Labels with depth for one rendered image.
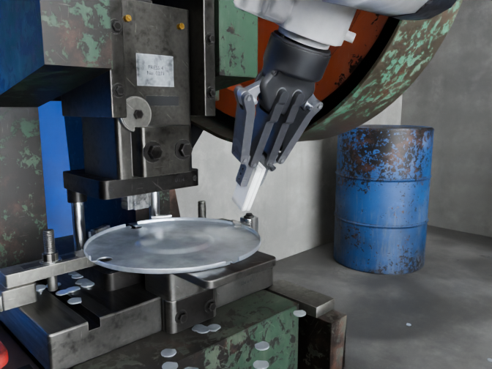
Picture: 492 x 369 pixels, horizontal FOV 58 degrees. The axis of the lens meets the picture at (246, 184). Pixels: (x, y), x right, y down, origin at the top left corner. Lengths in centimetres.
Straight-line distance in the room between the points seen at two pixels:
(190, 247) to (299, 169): 235
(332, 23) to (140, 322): 52
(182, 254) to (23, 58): 36
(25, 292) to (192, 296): 26
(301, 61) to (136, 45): 33
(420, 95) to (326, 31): 361
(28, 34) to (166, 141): 25
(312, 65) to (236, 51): 33
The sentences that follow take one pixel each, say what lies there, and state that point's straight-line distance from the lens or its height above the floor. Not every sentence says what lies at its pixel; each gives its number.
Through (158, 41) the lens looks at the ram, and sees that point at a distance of 78.
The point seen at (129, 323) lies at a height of 68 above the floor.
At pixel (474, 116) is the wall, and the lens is 394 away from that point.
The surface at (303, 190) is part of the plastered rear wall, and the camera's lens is 309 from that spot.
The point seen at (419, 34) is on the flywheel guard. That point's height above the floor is 113.
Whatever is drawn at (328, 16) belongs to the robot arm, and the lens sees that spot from 51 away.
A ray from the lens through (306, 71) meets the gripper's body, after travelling 52.
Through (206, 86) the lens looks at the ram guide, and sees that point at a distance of 79.
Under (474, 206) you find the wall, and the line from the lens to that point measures 400.
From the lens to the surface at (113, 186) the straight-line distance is 75.
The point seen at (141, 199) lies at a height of 84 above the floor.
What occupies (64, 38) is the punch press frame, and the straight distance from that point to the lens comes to 66.
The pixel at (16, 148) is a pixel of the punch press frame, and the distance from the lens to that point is 95.
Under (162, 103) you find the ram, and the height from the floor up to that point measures 101.
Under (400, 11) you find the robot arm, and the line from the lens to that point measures 45.
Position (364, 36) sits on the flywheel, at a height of 113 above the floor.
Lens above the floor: 101
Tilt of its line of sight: 10 degrees down
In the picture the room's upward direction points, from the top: straight up
